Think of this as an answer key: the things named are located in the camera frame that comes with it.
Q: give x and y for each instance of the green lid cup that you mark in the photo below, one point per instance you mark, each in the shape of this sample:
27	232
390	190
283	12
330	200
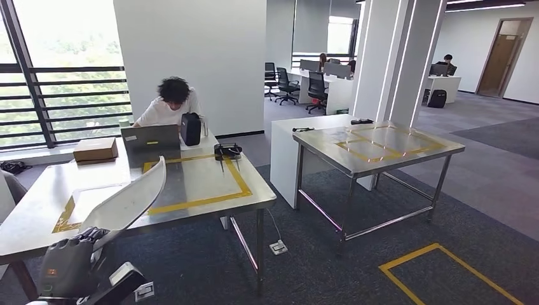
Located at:
124	123

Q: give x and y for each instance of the black backpack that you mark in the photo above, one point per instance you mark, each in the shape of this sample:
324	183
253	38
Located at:
437	99

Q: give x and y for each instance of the black upright case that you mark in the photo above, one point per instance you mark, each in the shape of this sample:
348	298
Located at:
191	130

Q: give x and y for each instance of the black window railing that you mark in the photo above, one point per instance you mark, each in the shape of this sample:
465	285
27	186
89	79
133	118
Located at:
30	80

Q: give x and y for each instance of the white floor power strip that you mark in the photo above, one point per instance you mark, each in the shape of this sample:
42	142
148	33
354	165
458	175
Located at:
144	291
278	247

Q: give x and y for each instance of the black computer monitor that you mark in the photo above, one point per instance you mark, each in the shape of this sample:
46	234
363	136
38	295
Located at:
438	70

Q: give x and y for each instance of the person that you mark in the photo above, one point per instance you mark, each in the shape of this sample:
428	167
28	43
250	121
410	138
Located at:
352	66
449	61
168	111
323	59

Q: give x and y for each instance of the white cabinet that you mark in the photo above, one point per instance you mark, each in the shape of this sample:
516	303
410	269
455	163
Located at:
282	168

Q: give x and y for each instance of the black router with antennas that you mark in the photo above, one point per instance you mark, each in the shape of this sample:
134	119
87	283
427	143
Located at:
227	150

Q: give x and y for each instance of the clear glass cup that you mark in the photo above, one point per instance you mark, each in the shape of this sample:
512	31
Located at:
205	127

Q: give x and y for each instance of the brown door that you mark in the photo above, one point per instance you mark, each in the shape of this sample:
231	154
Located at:
503	59

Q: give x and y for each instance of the black office chair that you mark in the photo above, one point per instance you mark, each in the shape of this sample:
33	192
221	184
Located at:
316	86
285	82
269	71

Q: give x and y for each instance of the stainless steel table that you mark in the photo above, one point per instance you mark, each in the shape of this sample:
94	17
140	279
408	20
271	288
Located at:
320	147

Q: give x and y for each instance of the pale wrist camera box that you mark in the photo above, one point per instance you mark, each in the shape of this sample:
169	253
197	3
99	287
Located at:
122	280

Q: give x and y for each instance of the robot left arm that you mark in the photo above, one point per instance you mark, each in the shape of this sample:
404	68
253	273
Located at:
46	302

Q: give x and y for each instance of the black bag on floor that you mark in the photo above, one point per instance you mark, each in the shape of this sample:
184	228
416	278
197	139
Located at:
14	167

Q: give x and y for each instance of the black remote controller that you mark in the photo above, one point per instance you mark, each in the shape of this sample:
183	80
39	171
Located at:
362	121

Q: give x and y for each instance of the large yellow tape rectangle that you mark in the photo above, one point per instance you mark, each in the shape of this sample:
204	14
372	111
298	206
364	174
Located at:
237	177

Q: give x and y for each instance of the long white curved panel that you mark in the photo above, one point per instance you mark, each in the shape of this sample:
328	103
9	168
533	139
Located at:
130	198

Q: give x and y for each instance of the green plastic crate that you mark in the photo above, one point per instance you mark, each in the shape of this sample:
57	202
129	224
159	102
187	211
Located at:
342	112

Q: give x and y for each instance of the grey laptop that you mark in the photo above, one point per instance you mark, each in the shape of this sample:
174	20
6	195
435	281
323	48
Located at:
164	139

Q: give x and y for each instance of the grey desk partition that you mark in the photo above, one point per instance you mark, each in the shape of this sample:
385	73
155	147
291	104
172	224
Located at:
337	70
309	65

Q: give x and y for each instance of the brown cardboard box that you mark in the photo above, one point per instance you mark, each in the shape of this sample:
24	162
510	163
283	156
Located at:
94	150

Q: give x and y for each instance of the stainless steel workbench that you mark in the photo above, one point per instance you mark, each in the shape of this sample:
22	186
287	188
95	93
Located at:
202	185

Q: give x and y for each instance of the white office desk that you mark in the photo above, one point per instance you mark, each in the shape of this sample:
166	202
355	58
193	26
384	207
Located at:
339	94
452	86

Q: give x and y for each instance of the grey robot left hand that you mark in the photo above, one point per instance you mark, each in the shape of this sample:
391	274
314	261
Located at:
63	269

